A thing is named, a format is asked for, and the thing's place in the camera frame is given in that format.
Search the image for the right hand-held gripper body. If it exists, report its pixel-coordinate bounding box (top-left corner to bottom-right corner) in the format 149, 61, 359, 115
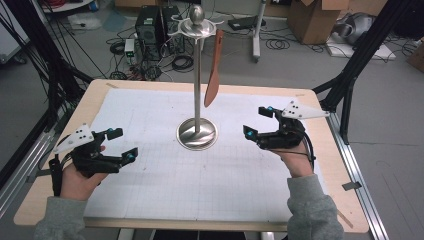
257, 99, 331, 151

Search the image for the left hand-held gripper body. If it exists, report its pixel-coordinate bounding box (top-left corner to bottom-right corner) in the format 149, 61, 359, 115
52, 123, 124, 179

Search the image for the wooden rice spatula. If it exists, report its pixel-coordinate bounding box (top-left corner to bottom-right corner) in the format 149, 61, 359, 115
203, 28, 225, 109

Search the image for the steel utensil stand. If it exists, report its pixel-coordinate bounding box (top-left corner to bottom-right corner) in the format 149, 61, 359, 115
166, 4, 225, 152

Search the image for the person's left hand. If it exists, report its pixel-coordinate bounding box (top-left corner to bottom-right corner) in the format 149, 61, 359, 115
59, 145, 110, 202

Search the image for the person's right hand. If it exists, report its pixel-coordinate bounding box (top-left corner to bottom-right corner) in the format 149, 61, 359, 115
271, 141, 315, 180

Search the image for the white grid mat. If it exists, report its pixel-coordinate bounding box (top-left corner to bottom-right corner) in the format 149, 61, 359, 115
83, 87, 330, 223

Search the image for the white stand pole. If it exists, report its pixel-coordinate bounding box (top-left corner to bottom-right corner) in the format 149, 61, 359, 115
251, 0, 268, 64

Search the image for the grey tape piece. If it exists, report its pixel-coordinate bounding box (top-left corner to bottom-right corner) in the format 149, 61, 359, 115
341, 181, 363, 192

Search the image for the small device with green light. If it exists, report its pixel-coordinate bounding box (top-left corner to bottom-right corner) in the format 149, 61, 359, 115
123, 38, 137, 65

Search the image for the flat black box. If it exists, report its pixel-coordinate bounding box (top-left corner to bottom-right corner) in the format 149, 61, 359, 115
227, 14, 268, 32

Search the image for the large open cardboard box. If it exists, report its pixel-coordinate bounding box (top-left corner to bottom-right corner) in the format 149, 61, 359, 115
287, 0, 352, 46

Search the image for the black computer tower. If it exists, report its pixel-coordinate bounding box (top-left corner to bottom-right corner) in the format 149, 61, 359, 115
134, 5, 183, 63

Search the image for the grey helmet-like device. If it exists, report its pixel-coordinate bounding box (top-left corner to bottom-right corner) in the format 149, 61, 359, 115
334, 12, 376, 46

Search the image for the white flat board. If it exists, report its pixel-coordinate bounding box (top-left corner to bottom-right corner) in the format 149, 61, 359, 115
324, 34, 398, 62

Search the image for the white cabinet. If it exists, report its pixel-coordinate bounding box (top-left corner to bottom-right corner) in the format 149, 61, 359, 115
0, 0, 32, 65

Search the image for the small cardboard box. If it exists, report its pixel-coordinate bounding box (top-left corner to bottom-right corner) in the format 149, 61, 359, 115
405, 39, 424, 74

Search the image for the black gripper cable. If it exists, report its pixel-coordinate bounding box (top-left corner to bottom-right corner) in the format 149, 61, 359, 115
275, 129, 318, 172

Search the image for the black strap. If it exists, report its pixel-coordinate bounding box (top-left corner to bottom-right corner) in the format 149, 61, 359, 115
47, 155, 64, 198

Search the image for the aluminium rail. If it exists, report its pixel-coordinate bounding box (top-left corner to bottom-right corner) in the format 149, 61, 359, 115
323, 109, 390, 240
0, 129, 57, 219

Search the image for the thin black coiled cable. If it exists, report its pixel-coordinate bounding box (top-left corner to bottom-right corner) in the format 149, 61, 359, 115
265, 38, 292, 52

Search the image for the black frame strut with cables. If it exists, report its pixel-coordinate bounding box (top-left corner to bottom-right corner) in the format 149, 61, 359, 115
0, 0, 95, 134

